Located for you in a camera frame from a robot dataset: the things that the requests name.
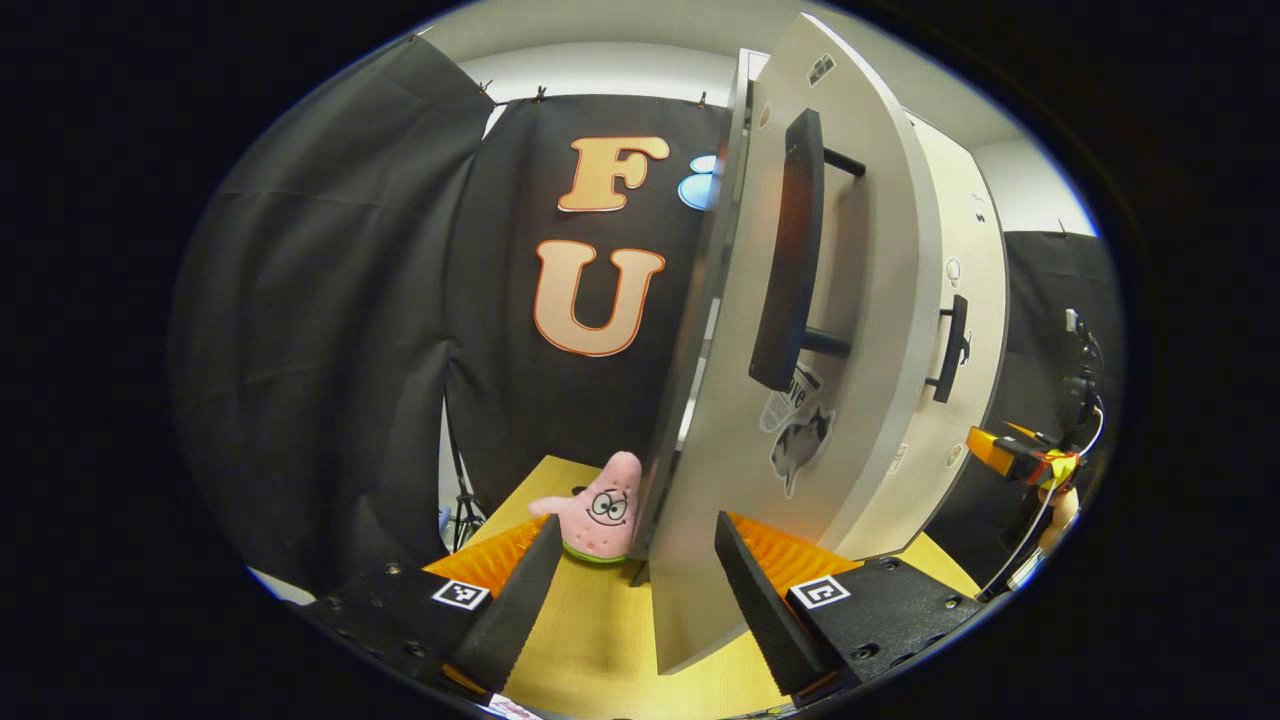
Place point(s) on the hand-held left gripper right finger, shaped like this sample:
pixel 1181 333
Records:
pixel 765 610

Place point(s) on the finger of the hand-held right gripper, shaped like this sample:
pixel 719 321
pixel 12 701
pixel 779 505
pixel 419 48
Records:
pixel 1005 455

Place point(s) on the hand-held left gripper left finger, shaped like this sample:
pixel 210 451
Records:
pixel 520 610

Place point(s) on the black equipment stand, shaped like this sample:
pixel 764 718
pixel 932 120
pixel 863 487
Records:
pixel 1080 390

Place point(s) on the black tripod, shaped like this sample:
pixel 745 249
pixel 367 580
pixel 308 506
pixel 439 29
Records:
pixel 462 510

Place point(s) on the pink starfish plush toy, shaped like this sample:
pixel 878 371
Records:
pixel 600 510

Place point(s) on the black backdrop cloth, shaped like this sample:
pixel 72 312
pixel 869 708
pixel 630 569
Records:
pixel 350 300

